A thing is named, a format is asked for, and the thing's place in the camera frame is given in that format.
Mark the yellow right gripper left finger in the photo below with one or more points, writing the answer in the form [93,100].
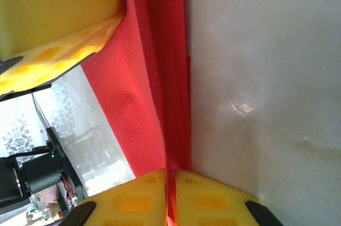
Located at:
[128,204]

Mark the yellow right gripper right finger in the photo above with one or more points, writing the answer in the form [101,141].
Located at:
[213,204]

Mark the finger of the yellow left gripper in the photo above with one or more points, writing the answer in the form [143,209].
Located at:
[53,10]

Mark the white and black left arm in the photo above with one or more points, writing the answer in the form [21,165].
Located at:
[37,172]

